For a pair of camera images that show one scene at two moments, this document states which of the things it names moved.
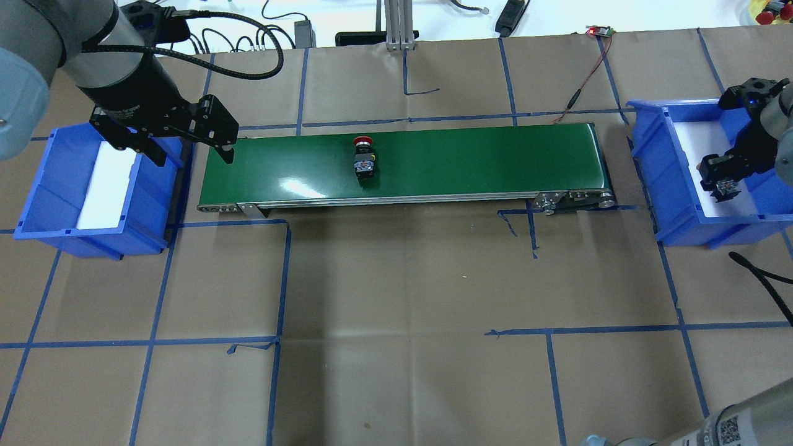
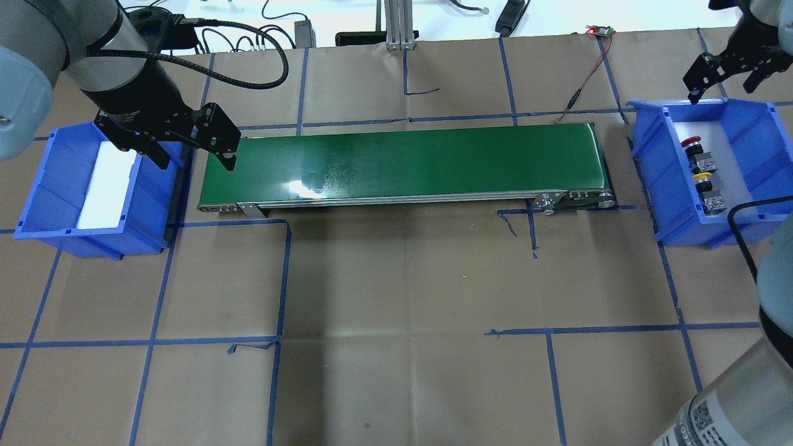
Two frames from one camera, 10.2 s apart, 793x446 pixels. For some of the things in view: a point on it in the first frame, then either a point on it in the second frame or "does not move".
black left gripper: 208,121 does not move
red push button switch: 363,164 to 699,161
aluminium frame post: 399,24 does not move
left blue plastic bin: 92,196 does not move
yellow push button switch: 725,189 to 712,201
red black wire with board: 604,31 does not move
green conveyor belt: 550,165 does not move
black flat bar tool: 510,17 does not move
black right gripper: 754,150 to 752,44
